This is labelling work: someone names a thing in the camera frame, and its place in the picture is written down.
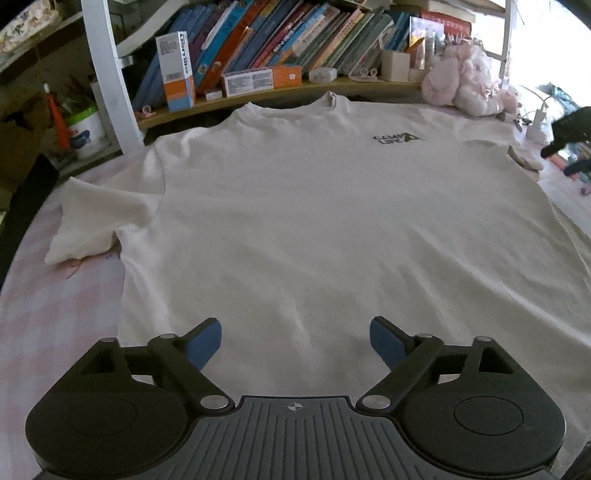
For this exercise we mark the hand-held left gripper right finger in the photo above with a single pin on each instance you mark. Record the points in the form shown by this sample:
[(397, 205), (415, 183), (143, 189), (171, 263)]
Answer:
[(383, 342)]

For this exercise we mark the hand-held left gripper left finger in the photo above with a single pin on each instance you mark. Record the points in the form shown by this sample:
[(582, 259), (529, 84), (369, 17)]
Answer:
[(207, 342)]

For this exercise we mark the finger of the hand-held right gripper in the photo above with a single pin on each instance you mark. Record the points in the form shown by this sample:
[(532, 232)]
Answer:
[(554, 149), (579, 168)]

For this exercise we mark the white t-shirt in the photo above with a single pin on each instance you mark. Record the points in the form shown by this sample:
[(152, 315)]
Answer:
[(314, 221)]

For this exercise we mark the pink plush toy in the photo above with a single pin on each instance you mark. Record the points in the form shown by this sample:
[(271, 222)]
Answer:
[(466, 78)]

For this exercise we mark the pink checkered printed bed sheet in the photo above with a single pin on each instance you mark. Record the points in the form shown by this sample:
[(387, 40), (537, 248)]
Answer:
[(60, 323)]

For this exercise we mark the white square container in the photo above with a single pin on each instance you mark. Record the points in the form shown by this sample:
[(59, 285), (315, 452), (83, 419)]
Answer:
[(395, 64)]

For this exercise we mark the dark cloth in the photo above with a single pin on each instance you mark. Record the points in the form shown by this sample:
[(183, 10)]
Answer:
[(23, 217)]

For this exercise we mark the white plastic bucket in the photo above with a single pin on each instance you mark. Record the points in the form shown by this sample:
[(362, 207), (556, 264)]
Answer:
[(87, 134)]

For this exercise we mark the small white case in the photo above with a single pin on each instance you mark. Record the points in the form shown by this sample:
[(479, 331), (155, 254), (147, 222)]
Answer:
[(322, 75)]

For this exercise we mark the wooden bookshelf board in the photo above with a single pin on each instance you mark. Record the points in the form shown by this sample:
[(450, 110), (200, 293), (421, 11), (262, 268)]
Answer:
[(258, 99)]

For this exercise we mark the flat orange and white box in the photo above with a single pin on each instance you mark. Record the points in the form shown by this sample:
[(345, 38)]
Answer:
[(258, 79)]

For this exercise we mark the tall white and orange box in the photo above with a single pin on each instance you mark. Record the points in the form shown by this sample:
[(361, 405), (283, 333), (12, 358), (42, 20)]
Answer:
[(178, 74)]

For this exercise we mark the row of books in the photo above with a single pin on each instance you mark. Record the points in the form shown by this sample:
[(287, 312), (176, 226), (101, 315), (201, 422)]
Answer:
[(295, 32)]

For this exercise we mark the floral patterned box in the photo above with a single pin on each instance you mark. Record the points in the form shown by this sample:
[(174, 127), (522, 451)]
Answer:
[(25, 21)]

